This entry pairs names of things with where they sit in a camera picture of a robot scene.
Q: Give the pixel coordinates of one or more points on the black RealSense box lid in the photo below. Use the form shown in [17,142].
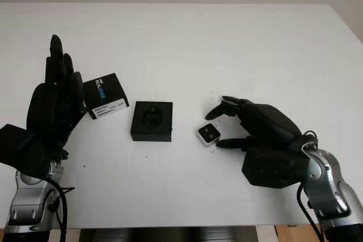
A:
[107,94]

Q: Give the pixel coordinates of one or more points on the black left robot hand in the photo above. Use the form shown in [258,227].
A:
[51,106]

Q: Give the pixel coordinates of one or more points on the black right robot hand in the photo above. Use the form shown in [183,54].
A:
[269,123]

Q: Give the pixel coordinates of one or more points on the black camera box base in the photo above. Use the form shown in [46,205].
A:
[153,134]

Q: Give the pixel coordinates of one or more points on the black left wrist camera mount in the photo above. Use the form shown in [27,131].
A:
[20,148]

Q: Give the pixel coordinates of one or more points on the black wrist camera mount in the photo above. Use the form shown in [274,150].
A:
[20,148]
[269,168]

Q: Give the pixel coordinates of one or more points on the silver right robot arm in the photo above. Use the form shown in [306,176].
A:
[331,185]

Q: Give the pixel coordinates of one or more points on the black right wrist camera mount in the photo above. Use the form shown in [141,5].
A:
[269,168]

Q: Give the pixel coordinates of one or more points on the small silver camera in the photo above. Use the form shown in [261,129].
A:
[208,135]

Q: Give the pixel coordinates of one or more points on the dark robot torso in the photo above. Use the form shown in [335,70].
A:
[170,235]

